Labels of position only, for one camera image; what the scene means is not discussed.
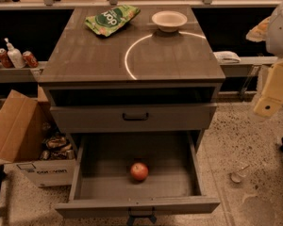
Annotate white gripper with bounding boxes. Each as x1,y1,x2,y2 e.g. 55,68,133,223
246,1,283,122

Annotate red apple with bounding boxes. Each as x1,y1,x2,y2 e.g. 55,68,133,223
130,163,149,181

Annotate grey drawer cabinet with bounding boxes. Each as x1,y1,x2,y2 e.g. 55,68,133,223
38,5,226,134

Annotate blue clamp under drawer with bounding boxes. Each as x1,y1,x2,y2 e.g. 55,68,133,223
126,208,157,226

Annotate open bottom drawer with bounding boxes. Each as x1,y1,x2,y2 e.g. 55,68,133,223
56,131,220,218

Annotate folded white cloth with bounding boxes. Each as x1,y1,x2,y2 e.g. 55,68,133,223
214,51,241,64

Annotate white paper bowl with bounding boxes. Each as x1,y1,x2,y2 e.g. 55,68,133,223
152,10,188,32

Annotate clear plastic cup on floor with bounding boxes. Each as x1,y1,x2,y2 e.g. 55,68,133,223
229,165,249,184

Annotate green chip bag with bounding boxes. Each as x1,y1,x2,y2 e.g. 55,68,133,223
85,5,141,37

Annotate shiny snack packets in box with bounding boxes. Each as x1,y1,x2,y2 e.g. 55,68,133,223
39,133,75,160

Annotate red soda can right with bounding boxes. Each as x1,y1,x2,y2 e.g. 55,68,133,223
23,51,39,68

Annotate red soda can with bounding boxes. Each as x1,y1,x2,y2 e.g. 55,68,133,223
23,51,39,68
0,48,13,68

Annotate white pump bottle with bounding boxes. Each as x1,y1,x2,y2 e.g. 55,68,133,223
5,38,25,69

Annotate open cardboard box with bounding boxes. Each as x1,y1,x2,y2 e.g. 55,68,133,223
0,90,75,187

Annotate red soda can left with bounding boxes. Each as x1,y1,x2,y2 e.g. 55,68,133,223
0,48,13,68

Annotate closed drawer with black handle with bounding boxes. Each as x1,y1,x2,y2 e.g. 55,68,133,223
50,103,216,133

